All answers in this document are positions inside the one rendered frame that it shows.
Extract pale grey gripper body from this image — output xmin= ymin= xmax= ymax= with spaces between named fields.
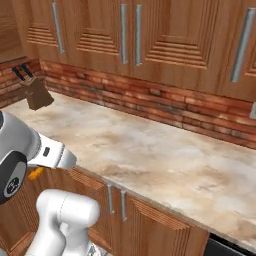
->
xmin=56 ymin=145 xmax=78 ymax=171

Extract small orange object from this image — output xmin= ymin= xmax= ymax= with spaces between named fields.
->
xmin=27 ymin=166 xmax=45 ymax=182

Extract wooden base cupboard door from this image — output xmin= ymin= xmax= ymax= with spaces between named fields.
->
xmin=112 ymin=190 xmax=210 ymax=256
xmin=0 ymin=165 xmax=114 ymax=256

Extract brown wooden knife block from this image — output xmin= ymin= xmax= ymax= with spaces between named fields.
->
xmin=19 ymin=77 xmax=55 ymax=111

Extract wooden tall cupboard side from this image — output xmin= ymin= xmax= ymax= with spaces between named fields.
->
xmin=0 ymin=0 xmax=28 ymax=64

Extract black appliance front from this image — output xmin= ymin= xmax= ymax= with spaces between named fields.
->
xmin=203 ymin=233 xmax=256 ymax=256

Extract silver bar cupboard handle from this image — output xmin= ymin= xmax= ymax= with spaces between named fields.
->
xmin=119 ymin=189 xmax=129 ymax=223
xmin=51 ymin=2 xmax=66 ymax=55
xmin=119 ymin=3 xmax=130 ymax=65
xmin=134 ymin=3 xmax=144 ymax=66
xmin=106 ymin=183 xmax=116 ymax=215
xmin=230 ymin=7 xmax=256 ymax=84

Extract black knife handle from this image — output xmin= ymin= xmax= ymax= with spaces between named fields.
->
xmin=11 ymin=67 xmax=27 ymax=83
xmin=19 ymin=63 xmax=35 ymax=79

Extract wooden wall cupboard door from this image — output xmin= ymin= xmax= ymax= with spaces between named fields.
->
xmin=218 ymin=0 xmax=256 ymax=103
xmin=131 ymin=0 xmax=234 ymax=95
xmin=62 ymin=0 xmax=133 ymax=77
xmin=11 ymin=0 xmax=73 ymax=65

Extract grey wall socket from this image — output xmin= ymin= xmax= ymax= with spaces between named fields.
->
xmin=249 ymin=101 xmax=256 ymax=121

